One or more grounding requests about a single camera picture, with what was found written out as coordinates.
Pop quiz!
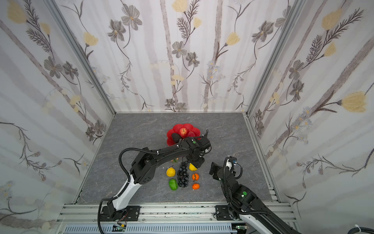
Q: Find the yellow fake lemon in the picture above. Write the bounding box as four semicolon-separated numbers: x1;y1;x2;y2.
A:
189;163;197;171

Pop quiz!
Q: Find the red crinkled fake fruit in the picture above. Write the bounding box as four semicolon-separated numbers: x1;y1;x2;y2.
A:
179;127;189;138

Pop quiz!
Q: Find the yellow fake pear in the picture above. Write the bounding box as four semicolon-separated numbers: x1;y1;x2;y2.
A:
166;167;176;177

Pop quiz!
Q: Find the green fake lime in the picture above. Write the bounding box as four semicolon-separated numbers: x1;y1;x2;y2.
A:
168;179;178;191

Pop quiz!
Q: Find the dark fake avocado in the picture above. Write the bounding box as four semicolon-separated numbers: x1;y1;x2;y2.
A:
171;133;182;143

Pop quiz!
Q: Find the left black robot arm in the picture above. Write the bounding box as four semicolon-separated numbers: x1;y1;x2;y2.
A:
97;136;211;222

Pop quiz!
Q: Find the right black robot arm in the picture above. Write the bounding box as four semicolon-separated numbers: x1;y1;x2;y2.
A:
209;158;299;234

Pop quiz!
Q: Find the orange fake tangerine upper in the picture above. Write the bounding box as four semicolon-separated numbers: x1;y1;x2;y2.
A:
191;173;199;181

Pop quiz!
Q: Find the orange fake tangerine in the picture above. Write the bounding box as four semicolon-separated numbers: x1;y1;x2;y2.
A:
191;173;199;181
192;183;200;190

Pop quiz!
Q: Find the black fake grape bunch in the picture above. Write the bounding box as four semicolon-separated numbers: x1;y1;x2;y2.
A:
177;161;189;188

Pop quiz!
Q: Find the orange fake tangerine lower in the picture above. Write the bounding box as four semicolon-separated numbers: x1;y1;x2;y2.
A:
192;183;200;190

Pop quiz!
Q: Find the red flower-shaped fruit bowl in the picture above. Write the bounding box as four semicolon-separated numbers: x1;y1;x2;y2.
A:
167;123;201;146

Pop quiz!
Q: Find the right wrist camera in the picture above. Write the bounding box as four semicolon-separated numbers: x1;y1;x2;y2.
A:
225;156;237;170

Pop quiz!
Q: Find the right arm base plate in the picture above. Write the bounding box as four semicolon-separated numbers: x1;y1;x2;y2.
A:
213;205;234;221

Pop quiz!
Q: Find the white perforated cable duct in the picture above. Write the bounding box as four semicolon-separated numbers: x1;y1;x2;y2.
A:
58;223;237;234

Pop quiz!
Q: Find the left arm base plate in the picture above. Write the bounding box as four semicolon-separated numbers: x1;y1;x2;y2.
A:
99;205;141;221

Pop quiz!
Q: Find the aluminium mounting rail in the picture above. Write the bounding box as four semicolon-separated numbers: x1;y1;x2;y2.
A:
56;202;297;224

